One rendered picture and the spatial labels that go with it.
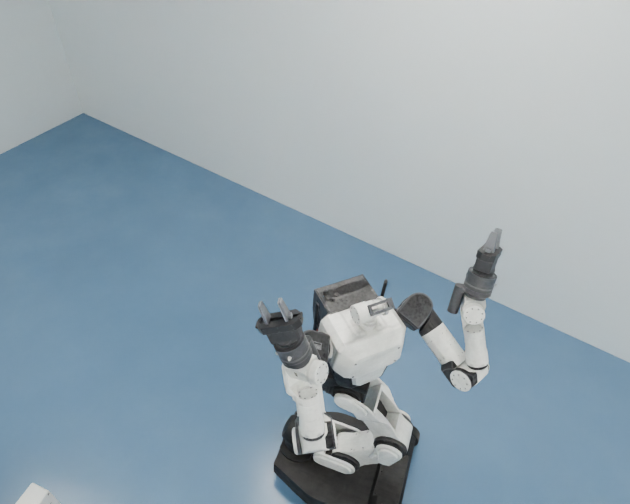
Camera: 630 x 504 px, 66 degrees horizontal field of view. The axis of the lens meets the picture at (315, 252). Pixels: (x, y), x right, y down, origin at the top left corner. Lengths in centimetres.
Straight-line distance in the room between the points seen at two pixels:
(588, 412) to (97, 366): 289
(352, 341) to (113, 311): 215
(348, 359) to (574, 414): 199
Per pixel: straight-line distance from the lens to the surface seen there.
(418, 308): 172
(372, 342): 163
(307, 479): 258
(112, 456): 294
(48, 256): 396
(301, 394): 144
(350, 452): 242
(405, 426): 221
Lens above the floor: 260
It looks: 45 degrees down
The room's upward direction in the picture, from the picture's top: 4 degrees clockwise
